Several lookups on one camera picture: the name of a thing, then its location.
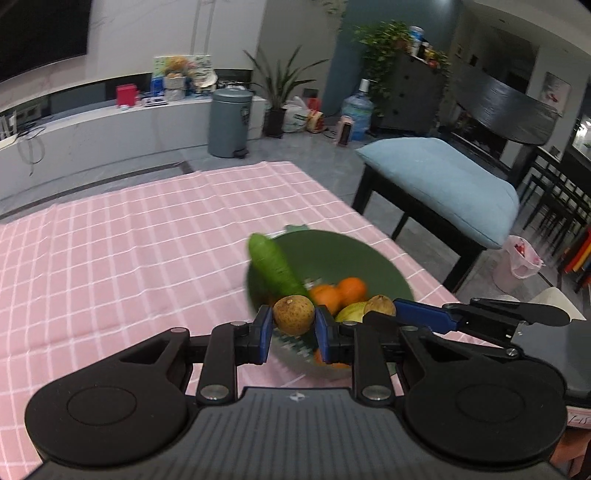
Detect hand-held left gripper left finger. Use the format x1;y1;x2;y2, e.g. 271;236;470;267
111;305;274;407

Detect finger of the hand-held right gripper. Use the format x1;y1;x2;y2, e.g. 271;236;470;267
393;298;571;340
362;311;525;360

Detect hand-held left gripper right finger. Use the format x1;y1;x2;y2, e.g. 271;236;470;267
314;305;467;407

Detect brown longan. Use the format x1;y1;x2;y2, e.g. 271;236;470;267
273;295;316;336
365;294;397;317

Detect orange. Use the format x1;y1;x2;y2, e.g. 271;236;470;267
313;349;352;371
308;285;345;312
337;277;369;308

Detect yellow-green guava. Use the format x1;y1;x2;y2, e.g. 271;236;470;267
335;301;370;323

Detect green cucumber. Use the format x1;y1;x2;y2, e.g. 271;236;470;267
248;233;309;298

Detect green colander bowl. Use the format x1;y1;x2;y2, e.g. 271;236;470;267
245;224;415;381

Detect beige chair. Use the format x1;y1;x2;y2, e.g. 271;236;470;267
526;286;583;321

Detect red yellow stools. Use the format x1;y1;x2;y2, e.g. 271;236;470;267
561;231;591;292

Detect white bin with pink bag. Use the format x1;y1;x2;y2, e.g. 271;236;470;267
493;234;544;291

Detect light blue cushion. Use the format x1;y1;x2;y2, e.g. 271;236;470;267
355;137;520;250

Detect black dining chair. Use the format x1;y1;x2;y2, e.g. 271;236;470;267
522;143;591;259

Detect pink checked tablecloth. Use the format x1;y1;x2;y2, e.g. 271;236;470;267
0;161;462;472

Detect small pink appliance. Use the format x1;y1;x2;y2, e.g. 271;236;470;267
337;115;355;147

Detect blue water jug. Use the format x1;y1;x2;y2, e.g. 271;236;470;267
342;79;375;141

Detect red orange bag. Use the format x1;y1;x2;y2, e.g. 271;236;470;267
305;97;326;134

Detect dark drawer cabinet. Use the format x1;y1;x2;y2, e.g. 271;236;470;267
381;51;451;134

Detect grey pedal trash can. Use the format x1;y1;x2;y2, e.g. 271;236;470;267
208;88;254;159

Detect white plastic bag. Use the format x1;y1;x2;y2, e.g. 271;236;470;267
281;97;309;134

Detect potted long-leaf plant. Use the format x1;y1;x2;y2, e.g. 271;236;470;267
243;46;326;138

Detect white curved tv console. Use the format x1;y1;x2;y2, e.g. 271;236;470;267
0;69;271;204

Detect white dish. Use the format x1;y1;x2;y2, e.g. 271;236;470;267
191;69;218;95

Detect dark cabinet with plants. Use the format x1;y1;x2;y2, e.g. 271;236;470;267
353;21;451;116

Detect colourful picture board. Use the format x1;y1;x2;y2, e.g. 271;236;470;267
154;54;214;94

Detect white router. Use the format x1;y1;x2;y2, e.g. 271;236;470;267
0;111;21;148

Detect black television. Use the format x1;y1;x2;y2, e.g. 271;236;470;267
0;0;88;84

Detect framed wall picture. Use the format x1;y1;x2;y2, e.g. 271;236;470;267
540;71;571;114

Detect black cables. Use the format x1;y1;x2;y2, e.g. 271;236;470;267
18;126;47;177

